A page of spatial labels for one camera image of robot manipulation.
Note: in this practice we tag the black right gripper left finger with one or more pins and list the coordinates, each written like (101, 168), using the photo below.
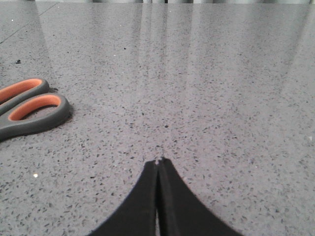
(136, 216)

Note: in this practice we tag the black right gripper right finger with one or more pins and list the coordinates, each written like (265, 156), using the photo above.
(180, 212)

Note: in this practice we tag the grey and orange scissors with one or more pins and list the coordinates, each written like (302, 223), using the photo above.
(24, 97)

